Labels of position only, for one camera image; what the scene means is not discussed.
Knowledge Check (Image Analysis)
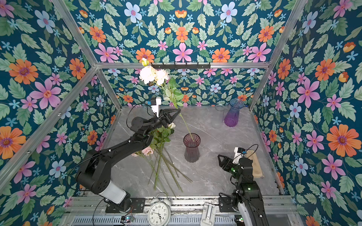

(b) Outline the white plastic clip bracket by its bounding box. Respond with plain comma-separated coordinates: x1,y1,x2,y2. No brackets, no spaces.
200,202,216,226

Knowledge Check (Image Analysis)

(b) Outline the pile of artificial flowers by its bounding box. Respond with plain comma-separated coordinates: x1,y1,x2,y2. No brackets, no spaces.
131,123,192,196

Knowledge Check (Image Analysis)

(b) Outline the black hook rail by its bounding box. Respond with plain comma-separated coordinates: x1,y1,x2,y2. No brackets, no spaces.
150,62,211,70

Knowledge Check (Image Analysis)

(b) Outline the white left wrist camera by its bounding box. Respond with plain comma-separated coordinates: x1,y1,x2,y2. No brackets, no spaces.
150,97,162,117

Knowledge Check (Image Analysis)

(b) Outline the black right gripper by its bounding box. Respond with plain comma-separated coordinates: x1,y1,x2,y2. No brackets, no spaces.
218,154,243,183

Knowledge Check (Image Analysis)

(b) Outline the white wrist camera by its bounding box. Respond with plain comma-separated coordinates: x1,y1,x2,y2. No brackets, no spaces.
150,97,162,117
233,147,247,164

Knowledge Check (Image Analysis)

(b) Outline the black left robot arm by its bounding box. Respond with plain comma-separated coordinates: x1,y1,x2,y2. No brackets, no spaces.
76,109,181,212

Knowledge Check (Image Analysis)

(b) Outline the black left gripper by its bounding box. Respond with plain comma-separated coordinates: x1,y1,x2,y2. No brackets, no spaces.
143,108,179,134

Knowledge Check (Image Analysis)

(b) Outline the dark pink ribbed glass vase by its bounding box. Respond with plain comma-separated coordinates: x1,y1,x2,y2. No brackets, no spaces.
183,133,201,163

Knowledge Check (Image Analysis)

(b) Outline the purple ribbed glass vase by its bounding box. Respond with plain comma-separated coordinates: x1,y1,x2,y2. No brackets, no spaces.
224,98,245,127

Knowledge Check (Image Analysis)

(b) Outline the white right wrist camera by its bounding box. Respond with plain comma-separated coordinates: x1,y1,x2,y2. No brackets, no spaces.
233,147,247,164

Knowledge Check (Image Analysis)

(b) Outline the beige cloth roll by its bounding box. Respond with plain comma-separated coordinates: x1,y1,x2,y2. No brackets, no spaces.
245,149,263,179

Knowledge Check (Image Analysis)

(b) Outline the white twin-bell alarm clock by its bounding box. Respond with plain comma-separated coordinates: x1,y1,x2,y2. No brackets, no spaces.
147,193,172,226

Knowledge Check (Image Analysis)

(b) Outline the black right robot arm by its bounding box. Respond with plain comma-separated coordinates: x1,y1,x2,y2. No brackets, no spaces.
218,155,269,226

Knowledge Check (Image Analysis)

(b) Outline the cream double-bloom flower stem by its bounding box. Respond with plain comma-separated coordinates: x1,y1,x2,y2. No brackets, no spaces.
138,57,196,142

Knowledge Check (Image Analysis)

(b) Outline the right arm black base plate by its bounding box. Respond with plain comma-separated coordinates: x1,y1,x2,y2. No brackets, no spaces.
218,196,239,213

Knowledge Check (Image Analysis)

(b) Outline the clear glass cup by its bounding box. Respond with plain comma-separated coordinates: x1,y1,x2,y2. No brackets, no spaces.
215,105,226,123

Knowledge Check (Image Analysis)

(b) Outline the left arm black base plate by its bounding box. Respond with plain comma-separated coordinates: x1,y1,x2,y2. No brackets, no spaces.
105,198,146,213

